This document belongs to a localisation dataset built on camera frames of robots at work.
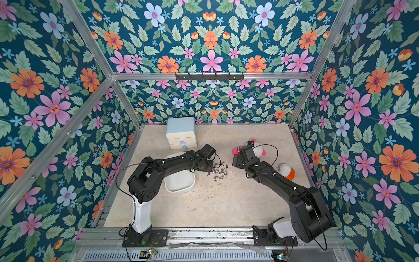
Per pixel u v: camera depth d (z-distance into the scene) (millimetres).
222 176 935
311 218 421
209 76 929
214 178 932
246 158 685
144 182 515
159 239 736
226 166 978
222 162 992
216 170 958
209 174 932
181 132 943
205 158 840
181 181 876
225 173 954
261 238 732
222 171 958
